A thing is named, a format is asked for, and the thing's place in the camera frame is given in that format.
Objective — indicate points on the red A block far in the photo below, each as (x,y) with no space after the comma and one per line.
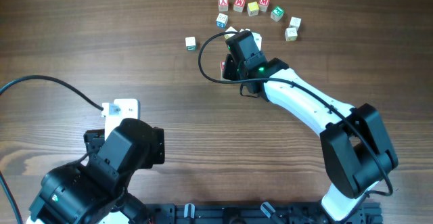
(223,5)

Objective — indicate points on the white yellow-sided block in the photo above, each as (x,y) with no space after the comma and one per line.
(230,32)

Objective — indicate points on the green block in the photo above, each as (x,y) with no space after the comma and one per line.
(277,13)

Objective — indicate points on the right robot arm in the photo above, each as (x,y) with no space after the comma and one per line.
(356,147)

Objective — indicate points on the red m block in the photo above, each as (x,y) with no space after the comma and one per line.
(238,5)
(263,5)

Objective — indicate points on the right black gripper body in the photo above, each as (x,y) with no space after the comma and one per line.
(233,72)

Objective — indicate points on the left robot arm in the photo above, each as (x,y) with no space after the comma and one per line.
(86,193)

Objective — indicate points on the red M block right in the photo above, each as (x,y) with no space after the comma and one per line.
(263,5)

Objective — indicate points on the red M block left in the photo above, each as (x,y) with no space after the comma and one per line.
(238,5)

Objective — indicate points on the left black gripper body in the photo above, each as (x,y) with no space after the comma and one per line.
(93,139)

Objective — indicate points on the yellow block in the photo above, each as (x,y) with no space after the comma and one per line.
(253,8)

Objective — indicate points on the white blue-sided block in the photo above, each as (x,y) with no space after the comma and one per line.
(221,20)

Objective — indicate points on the red I block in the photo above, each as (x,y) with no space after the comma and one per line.
(222,66)

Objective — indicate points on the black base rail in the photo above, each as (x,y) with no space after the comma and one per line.
(297,212)

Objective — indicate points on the white block far right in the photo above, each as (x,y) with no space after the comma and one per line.
(295,22)

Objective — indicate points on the white green-sided block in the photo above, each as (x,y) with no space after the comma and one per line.
(190,43)

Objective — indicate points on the white yellow-edged block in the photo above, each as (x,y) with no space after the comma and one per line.
(291,34)

